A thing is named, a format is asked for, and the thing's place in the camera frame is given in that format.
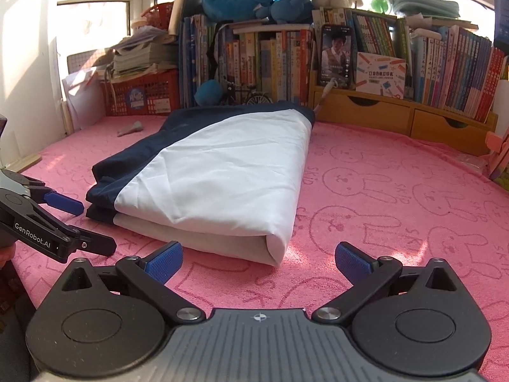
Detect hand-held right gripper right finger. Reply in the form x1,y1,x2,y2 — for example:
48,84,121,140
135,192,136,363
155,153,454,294
312,243,458,325

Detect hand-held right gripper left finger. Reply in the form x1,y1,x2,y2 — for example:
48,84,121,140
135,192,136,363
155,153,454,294
59,242,206,323

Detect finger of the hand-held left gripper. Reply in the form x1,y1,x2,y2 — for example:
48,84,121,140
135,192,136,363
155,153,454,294
22,176,85,216
69,227,117,256

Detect white and navy jacket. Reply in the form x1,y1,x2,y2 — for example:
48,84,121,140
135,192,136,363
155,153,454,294
85,100,317,268

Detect person's left hand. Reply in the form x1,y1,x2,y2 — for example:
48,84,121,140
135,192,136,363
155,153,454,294
0,243,17,267

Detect light wooden slat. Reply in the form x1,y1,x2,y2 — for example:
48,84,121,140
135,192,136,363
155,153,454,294
7,153,42,173

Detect pink rabbit print blanket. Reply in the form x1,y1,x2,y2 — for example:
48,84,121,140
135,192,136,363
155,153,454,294
0,115,509,382

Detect white paper sheets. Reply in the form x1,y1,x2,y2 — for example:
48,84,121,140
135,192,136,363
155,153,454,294
61,66,105,113

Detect red plastic crate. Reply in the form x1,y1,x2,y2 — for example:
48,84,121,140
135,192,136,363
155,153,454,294
101,68,181,117

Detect wooden drawer organizer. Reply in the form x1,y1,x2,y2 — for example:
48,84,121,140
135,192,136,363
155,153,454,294
308,83,499,156

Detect clear plastic wrapper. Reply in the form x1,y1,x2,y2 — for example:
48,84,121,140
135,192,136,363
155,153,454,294
453,153,489,173

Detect stack of papers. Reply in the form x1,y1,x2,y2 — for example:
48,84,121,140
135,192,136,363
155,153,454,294
109,26,179,84

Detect blue plush ball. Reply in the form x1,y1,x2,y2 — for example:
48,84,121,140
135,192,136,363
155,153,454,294
194,80,225,106

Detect pink house model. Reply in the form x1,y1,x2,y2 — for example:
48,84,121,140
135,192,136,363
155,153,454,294
485,131,509,184

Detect miniature bicycle model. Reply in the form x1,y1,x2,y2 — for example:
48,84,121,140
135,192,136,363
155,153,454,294
220,81,275,106

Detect white box with pencil print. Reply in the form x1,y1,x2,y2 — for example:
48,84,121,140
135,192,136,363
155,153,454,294
355,51,408,100

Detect row of tall blue books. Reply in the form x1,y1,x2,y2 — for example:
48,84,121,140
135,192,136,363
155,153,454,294
178,14,217,108

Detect black smartphone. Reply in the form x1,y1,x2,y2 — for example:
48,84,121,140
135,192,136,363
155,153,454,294
316,25,356,89

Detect red plastic basket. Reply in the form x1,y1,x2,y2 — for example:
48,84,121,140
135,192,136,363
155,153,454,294
141,2,176,30

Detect row of colourful picture books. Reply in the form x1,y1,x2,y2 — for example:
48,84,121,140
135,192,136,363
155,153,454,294
217,28,315,106

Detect row of red spined books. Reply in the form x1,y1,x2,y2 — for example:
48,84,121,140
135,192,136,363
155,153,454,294
409,26,507,124

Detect row of green spined books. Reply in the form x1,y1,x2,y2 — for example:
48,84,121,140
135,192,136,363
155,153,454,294
312,6,414,58

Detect flat lying book stack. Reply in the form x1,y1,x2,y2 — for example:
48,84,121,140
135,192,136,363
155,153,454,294
228,20,315,36

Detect blue whale plush toy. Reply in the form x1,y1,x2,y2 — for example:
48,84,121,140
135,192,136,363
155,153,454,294
198,0,271,20

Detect light blue folded pouch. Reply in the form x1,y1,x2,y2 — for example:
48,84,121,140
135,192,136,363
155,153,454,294
387,0,460,18

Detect dark blue printed package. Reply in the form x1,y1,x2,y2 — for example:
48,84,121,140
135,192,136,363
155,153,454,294
492,0,509,44

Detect white wire grid panel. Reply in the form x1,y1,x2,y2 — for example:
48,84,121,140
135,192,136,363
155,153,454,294
67,50,116,72

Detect black hanging strap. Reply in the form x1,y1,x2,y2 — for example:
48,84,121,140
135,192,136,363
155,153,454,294
207,24,231,84

